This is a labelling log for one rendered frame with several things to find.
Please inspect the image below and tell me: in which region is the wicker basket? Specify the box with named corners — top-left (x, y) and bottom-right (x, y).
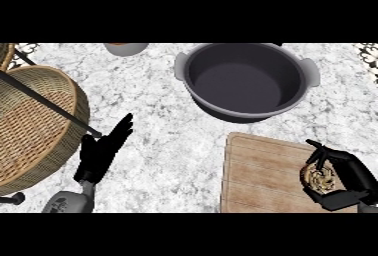
top-left (0, 42), bottom-right (91, 197)

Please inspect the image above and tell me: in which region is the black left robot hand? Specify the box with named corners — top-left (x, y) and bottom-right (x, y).
top-left (72, 112), bottom-right (135, 184)

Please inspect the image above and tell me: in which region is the grey cup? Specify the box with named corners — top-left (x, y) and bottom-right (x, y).
top-left (101, 42), bottom-right (150, 57)

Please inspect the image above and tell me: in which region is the brown cupcake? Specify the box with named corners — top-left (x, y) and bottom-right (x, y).
top-left (298, 161), bottom-right (348, 196)

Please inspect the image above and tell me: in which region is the dark grey pot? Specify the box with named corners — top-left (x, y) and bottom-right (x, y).
top-left (172, 42), bottom-right (321, 125)

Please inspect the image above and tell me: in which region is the black ornate wire rack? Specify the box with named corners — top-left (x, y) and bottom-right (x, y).
top-left (352, 42), bottom-right (378, 85)

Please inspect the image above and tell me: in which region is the wooden cutting board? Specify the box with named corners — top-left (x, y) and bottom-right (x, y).
top-left (218, 131), bottom-right (360, 214)

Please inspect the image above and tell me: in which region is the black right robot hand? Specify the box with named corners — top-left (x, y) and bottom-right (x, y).
top-left (299, 138), bottom-right (378, 212)

